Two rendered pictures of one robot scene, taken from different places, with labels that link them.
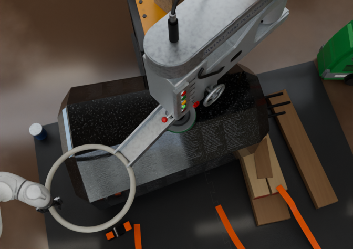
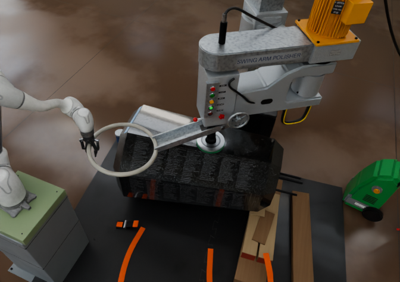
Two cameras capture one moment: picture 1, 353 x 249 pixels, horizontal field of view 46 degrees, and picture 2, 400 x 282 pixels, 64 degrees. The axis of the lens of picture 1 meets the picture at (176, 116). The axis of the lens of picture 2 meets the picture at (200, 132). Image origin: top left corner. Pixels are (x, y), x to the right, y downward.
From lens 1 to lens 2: 0.95 m
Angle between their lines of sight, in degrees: 24
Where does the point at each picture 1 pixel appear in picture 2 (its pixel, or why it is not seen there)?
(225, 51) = (258, 87)
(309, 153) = (306, 247)
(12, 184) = (75, 104)
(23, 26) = (153, 81)
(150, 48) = (203, 41)
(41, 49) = (155, 97)
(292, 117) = (305, 215)
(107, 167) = (143, 152)
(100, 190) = (130, 168)
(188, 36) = (231, 45)
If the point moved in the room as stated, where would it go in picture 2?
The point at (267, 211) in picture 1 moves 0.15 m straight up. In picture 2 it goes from (247, 272) to (250, 265)
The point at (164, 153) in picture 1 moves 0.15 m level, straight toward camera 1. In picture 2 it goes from (187, 164) to (180, 179)
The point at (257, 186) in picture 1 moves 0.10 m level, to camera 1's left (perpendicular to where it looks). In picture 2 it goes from (248, 244) to (237, 239)
